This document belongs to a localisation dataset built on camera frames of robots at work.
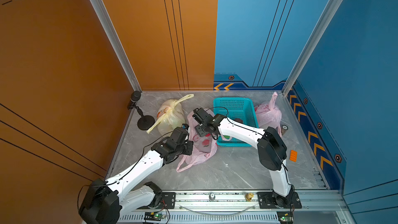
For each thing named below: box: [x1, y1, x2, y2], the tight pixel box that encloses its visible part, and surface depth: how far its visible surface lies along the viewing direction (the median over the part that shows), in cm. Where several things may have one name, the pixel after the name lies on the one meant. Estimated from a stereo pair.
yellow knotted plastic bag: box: [146, 93, 195, 135], surface depth 93 cm
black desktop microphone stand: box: [127, 90, 156, 131], surface depth 102 cm
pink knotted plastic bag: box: [254, 91, 283, 138], surface depth 89 cm
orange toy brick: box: [289, 149, 298, 163], surface depth 89 cm
